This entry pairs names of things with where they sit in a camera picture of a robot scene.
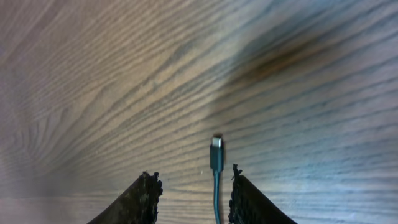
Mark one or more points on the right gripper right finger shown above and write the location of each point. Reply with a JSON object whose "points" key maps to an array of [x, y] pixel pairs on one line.
{"points": [[248, 205]]}

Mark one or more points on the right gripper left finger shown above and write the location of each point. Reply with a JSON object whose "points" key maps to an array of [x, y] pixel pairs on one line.
{"points": [[136, 205]]}

